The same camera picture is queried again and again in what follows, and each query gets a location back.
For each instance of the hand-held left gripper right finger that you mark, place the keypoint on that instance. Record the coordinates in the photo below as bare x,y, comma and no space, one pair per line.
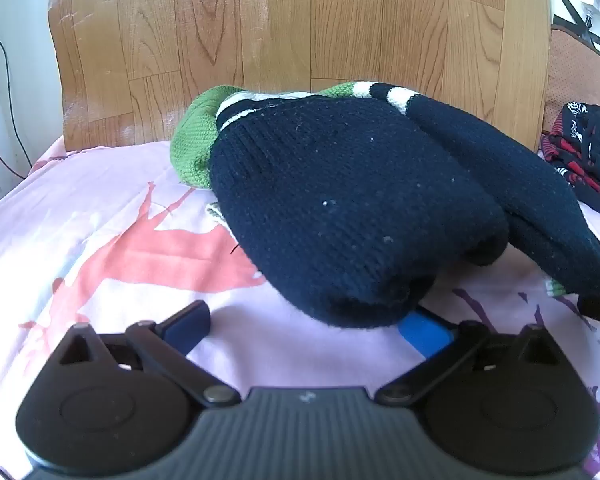
422,334

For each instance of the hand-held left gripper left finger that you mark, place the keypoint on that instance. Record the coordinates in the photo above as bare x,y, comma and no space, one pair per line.
187,324

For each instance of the navy knit sweater green trim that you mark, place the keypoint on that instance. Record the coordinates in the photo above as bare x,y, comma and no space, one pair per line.
350,200

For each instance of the red black patterned garment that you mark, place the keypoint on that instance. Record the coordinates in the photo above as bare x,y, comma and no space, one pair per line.
587,160

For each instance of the pink printed bed sheet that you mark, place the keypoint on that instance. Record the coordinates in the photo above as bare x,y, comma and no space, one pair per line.
105,200

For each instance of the brown mesh chair back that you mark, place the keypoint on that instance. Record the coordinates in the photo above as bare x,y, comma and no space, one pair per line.
572,72

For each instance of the wooden headboard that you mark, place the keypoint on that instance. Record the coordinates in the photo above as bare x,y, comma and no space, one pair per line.
290,25

